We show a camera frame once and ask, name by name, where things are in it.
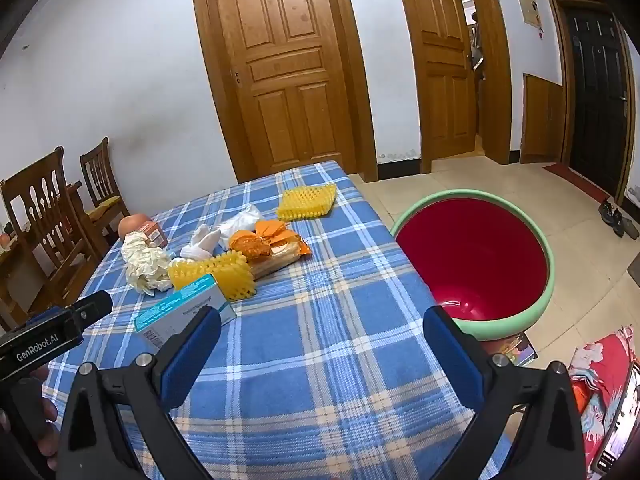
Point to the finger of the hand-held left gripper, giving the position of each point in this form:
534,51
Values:
95,306
52,311

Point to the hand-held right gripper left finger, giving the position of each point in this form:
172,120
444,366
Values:
192,360

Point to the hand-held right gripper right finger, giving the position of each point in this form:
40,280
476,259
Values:
452,360

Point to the teal and white carton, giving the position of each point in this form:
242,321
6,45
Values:
175,312

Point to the cream rubber gloves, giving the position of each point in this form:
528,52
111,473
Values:
145,262

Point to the yellow foam fruit net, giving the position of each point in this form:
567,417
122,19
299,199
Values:
307,202
227,275

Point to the small orange box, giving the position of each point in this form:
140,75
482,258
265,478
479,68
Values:
155,234

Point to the red basin with green rim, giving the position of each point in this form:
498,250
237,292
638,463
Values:
475,260

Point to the orange wrapper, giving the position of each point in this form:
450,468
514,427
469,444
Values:
255,240

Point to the orange snack packet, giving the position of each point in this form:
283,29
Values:
282,257

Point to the clear white plastic bag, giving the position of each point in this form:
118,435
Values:
242,220

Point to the person's left hand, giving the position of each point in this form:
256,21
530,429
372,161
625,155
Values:
50,417

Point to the wooden side table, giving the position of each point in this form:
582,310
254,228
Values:
12,280

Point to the colourful book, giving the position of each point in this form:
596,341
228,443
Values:
520,352

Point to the orange-red apple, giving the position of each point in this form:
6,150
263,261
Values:
131,225

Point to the large wooden chair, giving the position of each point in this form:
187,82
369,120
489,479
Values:
45,220

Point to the small wooden chair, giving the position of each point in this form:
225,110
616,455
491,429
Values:
102,180

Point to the blue plaid tablecloth table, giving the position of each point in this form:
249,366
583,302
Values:
325,335

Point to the smartphone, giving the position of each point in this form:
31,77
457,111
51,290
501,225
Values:
625,425

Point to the red doormat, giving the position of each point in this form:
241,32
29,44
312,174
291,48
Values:
575,180

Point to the grey slipper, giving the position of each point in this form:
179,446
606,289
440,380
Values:
631,229

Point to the open wooden door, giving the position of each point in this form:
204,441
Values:
440,60

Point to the black entrance door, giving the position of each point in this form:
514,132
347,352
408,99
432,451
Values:
595,95

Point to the closed wooden door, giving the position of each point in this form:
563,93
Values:
285,60

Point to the grey hanging clothes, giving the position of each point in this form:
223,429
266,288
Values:
476,45

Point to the wooden wall panel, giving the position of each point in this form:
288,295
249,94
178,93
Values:
542,120

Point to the beige wall fuse box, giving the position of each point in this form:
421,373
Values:
528,6

